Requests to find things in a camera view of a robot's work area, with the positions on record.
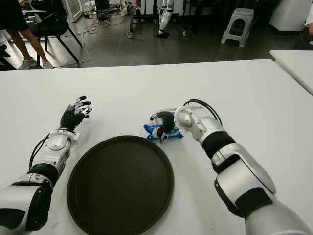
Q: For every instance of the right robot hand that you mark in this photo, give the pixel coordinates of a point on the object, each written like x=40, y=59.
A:
x=167, y=120

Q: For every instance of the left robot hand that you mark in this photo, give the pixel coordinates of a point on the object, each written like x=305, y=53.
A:
x=71, y=118

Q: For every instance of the blue Oreo cookie packet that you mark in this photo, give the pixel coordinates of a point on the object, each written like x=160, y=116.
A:
x=149, y=128

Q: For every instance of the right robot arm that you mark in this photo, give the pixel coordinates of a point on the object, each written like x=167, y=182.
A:
x=239, y=176

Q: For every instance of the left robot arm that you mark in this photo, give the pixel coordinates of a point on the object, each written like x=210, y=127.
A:
x=53, y=149

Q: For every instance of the dark brown round tray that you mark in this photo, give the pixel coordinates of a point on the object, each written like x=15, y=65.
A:
x=119, y=186

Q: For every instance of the black chair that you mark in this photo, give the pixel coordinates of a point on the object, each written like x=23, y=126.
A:
x=53, y=27

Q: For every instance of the white humanoid robot leg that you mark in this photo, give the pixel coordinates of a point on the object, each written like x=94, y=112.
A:
x=163, y=19

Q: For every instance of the white framed panel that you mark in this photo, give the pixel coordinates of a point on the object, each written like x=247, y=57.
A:
x=77, y=9

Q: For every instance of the person in black shorts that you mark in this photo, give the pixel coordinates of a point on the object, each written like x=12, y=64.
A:
x=12, y=14

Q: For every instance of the white bag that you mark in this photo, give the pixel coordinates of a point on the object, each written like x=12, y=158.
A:
x=124, y=8

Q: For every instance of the white plastic stool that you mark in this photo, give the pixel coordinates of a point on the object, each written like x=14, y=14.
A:
x=240, y=16

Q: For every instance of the white side table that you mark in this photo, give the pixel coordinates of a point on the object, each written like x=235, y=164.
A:
x=296, y=63

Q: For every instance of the white cabinet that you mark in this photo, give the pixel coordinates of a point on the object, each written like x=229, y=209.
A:
x=286, y=14

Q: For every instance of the person in white shirt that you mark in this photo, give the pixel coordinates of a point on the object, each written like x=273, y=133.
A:
x=309, y=23

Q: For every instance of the black rolling metal frame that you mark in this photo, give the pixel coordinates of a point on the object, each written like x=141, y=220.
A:
x=131, y=19

